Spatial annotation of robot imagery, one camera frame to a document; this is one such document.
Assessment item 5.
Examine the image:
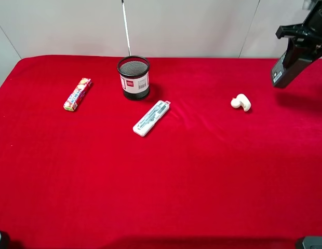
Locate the white duck toy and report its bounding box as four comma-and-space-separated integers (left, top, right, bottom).
231, 94, 251, 112

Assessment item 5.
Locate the black mesh pen holder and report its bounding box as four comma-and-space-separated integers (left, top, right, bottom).
117, 56, 150, 100

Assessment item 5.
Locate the black object bottom left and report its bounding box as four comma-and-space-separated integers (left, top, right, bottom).
0, 231, 10, 249

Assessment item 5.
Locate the black object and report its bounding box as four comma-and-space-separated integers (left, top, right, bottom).
0, 231, 10, 249
295, 236, 322, 249

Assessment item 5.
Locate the black object bottom right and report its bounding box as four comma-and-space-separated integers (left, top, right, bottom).
295, 236, 322, 249

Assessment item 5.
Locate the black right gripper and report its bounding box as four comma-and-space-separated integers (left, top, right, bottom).
275, 1, 322, 47

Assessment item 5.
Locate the red candy stick pack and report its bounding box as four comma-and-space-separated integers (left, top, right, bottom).
63, 78, 92, 112

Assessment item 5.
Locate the red table cloth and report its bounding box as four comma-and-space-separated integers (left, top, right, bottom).
0, 56, 322, 248

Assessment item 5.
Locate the dark grey square bottle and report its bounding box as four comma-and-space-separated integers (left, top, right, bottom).
271, 38, 322, 89

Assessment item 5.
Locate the white wall trim strip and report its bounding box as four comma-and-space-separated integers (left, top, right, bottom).
121, 0, 131, 56

